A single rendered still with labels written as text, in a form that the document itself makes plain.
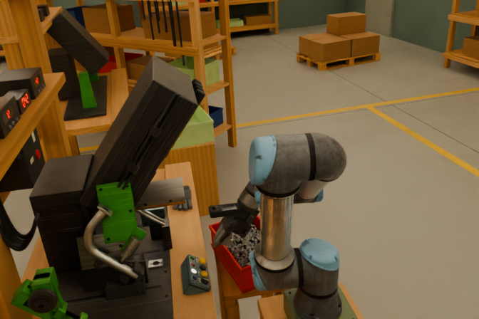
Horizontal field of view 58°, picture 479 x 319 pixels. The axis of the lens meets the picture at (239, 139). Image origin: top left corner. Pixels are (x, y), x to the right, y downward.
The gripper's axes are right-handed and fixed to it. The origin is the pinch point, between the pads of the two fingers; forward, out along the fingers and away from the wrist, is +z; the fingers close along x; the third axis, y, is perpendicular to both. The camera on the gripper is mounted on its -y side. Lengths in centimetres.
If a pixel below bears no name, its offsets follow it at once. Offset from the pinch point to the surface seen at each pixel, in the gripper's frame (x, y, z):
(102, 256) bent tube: -4.0, -34.2, 17.8
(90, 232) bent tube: -1.6, -41.3, 12.1
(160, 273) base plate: 0.9, -11.2, 20.1
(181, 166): 83, 0, 13
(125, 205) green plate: 3.3, -34.4, 0.6
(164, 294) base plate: -10.3, -10.2, 19.4
